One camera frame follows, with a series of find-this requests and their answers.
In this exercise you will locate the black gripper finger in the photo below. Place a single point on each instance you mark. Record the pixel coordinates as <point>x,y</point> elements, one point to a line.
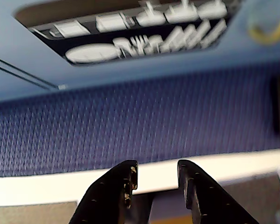
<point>212,200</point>
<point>102,200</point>

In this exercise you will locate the small white cabinet tab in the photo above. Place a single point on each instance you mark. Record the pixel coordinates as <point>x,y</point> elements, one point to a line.
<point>62,86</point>

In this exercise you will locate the blue toy kitchen cabinet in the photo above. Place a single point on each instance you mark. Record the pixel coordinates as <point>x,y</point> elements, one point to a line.
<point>25,58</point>

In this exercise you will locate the yellow wooden board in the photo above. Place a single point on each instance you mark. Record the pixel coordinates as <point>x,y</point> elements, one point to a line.
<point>170,220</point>

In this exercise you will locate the grey table leg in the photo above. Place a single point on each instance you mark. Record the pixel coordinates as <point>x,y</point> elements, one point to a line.
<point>158,205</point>

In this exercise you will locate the blue woven mat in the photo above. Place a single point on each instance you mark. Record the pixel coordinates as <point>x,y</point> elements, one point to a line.
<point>130,121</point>

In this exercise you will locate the black white dishwasher rack print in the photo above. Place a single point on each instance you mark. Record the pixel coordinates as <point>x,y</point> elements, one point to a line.
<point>107,32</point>

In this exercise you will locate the yellow round knob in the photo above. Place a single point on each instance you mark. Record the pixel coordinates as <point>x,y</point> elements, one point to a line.
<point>259,37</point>

